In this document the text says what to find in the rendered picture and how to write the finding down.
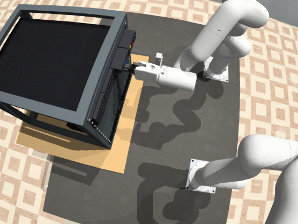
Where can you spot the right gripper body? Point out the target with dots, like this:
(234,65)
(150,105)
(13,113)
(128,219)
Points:
(149,73)

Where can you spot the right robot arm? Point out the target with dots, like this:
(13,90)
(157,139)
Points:
(227,25)

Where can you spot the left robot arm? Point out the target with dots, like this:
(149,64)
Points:
(256,152)

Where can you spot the black metal rack frame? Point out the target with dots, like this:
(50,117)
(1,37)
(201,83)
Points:
(58,68)

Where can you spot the tan flat board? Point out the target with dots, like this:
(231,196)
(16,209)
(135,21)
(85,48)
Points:
(82,152)

